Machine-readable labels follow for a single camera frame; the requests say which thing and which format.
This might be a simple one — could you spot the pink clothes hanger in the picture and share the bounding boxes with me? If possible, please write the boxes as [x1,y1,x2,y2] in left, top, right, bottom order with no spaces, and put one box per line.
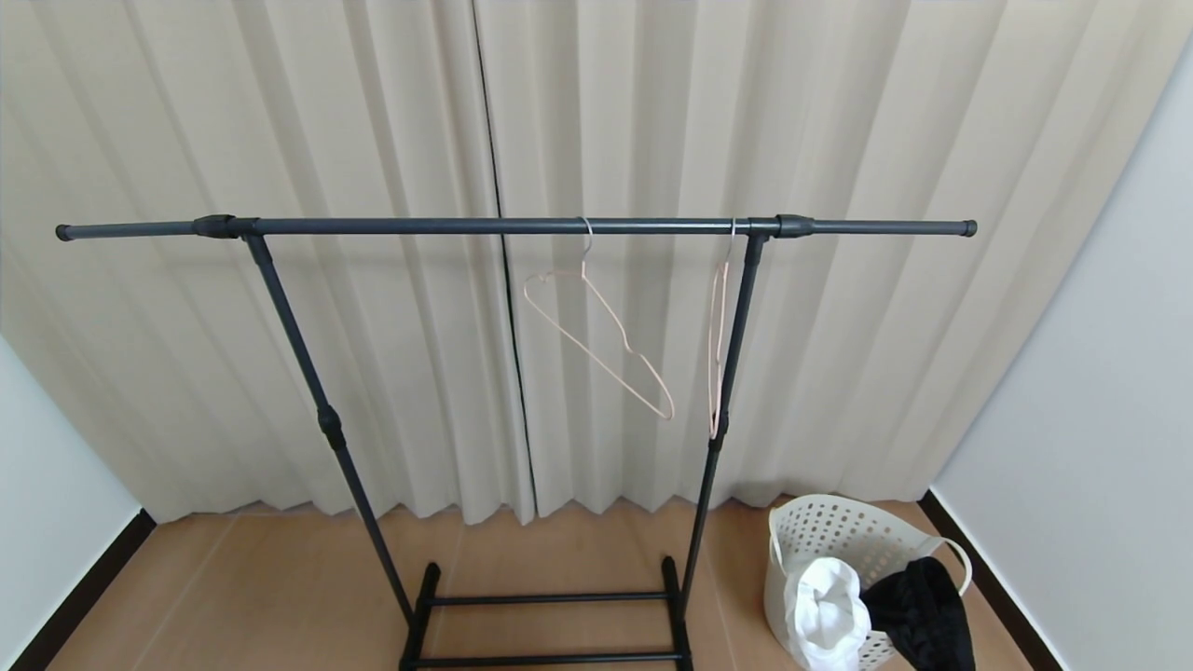
[522,217,676,421]
[706,219,737,441]

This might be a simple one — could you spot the white printed t-shirt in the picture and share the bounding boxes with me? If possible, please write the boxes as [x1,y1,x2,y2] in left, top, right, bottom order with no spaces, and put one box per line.
[783,557,872,671]

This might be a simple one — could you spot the black clothes rack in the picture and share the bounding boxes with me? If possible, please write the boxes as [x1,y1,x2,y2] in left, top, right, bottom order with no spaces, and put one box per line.
[54,213,979,671]

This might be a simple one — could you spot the white laundry basket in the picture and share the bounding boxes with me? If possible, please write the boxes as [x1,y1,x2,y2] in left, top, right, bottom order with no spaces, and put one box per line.
[763,494,973,671]

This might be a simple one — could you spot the beige curtain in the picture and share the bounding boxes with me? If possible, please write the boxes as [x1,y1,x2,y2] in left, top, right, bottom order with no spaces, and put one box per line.
[0,0,1193,525]

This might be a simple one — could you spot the black garment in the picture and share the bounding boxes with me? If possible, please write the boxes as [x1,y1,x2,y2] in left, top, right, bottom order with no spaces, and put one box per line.
[859,556,977,671]

